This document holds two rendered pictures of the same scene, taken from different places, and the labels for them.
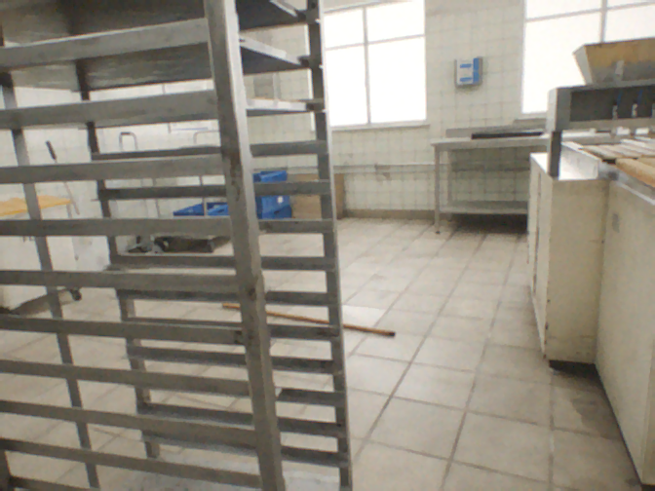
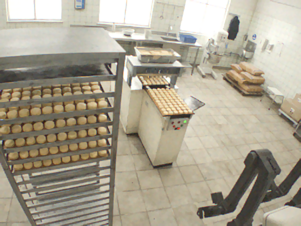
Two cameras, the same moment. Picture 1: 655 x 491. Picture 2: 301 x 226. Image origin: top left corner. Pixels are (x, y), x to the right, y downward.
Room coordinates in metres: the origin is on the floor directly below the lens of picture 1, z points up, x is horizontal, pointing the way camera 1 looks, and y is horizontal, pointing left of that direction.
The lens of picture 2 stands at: (-0.06, 0.63, 2.10)
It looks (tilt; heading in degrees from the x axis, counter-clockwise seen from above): 34 degrees down; 312
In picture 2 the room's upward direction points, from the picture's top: 11 degrees clockwise
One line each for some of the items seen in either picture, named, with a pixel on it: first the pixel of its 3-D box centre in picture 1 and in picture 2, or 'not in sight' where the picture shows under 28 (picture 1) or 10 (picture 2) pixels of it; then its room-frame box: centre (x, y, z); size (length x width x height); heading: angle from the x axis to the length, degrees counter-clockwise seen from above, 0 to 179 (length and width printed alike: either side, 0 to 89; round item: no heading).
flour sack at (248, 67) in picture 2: not in sight; (251, 68); (1.88, -5.07, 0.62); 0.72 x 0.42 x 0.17; 160
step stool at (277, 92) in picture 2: not in sight; (274, 98); (0.91, -4.87, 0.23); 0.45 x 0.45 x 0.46; 56
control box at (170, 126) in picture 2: not in sight; (177, 124); (1.02, -0.97, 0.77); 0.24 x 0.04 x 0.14; 70
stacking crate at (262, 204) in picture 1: (261, 199); not in sight; (5.60, 0.73, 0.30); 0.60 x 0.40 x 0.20; 154
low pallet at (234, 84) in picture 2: not in sight; (242, 85); (1.93, -5.07, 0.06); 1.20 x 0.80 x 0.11; 156
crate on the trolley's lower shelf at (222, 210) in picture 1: (206, 215); not in sight; (4.78, 1.21, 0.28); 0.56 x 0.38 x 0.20; 162
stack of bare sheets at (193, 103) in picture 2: not in sight; (190, 103); (2.01, -2.68, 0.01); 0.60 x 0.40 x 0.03; 95
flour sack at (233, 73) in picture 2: not in sight; (240, 76); (2.03, -4.88, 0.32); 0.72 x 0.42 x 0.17; 158
